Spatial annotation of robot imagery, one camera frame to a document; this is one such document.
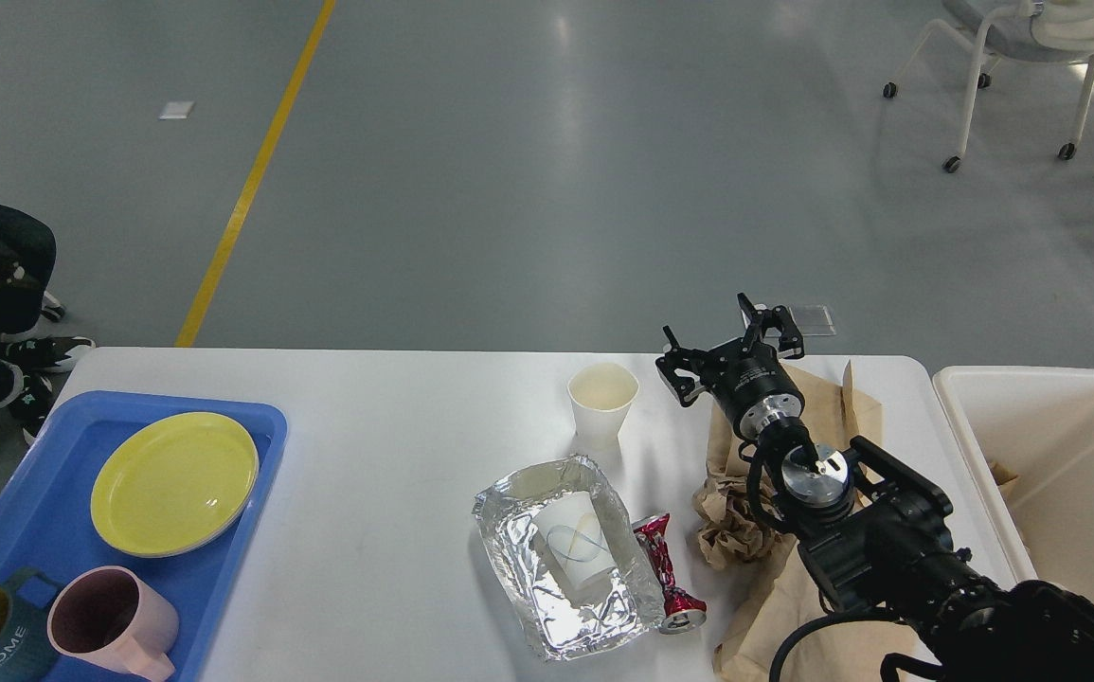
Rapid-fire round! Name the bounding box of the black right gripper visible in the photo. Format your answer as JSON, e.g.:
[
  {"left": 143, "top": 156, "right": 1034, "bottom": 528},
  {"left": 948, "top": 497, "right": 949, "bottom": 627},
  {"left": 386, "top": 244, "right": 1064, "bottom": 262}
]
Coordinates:
[{"left": 655, "top": 293, "right": 806, "bottom": 441}]

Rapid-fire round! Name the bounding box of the yellow plastic plate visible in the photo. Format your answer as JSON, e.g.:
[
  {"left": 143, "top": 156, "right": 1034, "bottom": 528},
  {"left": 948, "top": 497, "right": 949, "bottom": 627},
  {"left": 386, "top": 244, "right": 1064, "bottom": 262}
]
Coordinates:
[{"left": 89, "top": 411, "right": 260, "bottom": 558}]

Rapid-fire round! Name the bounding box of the pink mug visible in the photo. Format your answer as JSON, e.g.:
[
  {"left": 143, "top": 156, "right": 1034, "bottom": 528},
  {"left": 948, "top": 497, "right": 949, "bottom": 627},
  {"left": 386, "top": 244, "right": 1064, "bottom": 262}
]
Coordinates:
[{"left": 45, "top": 565, "right": 181, "bottom": 681}]

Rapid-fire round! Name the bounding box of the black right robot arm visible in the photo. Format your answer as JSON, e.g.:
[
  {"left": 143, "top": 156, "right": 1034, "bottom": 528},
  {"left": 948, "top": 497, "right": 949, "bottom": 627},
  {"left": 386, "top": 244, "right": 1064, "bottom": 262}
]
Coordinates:
[{"left": 655, "top": 294, "right": 1094, "bottom": 681}]

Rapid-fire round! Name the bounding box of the transparent floor plate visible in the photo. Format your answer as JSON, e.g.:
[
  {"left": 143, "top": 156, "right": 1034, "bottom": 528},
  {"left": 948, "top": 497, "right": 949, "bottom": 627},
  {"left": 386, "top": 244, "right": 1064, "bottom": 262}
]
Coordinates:
[{"left": 785, "top": 305, "right": 836, "bottom": 338}]

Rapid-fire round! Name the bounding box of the white paper cup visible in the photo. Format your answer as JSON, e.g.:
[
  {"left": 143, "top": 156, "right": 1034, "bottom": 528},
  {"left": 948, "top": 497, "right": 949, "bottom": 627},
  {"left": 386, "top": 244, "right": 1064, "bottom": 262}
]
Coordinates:
[{"left": 567, "top": 362, "right": 640, "bottom": 450}]

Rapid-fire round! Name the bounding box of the crumpled brown paper ball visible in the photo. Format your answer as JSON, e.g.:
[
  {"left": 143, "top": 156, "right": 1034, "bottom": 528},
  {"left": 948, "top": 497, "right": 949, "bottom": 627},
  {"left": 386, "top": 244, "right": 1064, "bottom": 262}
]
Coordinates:
[{"left": 693, "top": 475, "right": 784, "bottom": 571}]

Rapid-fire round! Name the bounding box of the brown paper bag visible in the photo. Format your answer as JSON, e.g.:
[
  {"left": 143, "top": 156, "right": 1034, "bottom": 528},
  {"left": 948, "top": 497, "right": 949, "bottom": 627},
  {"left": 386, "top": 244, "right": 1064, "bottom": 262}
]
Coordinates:
[{"left": 706, "top": 361, "right": 919, "bottom": 681}]

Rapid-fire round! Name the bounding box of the crushed red can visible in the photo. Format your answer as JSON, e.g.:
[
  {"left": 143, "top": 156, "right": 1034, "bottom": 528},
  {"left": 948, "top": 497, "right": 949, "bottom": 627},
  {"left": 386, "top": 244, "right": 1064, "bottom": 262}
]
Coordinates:
[{"left": 632, "top": 512, "right": 708, "bottom": 635}]

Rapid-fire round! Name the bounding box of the aluminium foil tray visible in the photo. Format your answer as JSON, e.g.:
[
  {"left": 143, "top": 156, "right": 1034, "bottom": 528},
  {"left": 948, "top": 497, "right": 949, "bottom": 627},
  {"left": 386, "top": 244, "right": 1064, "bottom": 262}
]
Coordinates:
[{"left": 472, "top": 455, "right": 664, "bottom": 661}]

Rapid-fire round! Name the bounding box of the white plastic bin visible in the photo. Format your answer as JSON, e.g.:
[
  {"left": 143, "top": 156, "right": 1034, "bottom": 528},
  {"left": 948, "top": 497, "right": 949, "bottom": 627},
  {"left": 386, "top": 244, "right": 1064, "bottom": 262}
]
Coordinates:
[{"left": 933, "top": 367, "right": 1094, "bottom": 604}]

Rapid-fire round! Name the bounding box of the white rolling chair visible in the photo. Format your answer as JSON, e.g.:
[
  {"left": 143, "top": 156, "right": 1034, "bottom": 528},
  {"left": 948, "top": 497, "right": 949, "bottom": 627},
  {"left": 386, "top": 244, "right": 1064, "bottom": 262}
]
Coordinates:
[{"left": 883, "top": 1, "right": 1094, "bottom": 174}]

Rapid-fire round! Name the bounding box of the white floor label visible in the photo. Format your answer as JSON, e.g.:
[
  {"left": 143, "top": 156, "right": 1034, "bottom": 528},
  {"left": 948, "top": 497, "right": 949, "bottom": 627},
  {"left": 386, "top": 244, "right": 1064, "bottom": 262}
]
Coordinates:
[{"left": 158, "top": 100, "right": 195, "bottom": 120}]

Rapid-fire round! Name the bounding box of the blue plastic tray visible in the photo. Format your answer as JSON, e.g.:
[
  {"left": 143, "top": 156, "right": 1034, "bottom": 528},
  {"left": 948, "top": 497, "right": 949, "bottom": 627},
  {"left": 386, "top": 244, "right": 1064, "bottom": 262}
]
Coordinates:
[{"left": 0, "top": 391, "right": 288, "bottom": 681}]

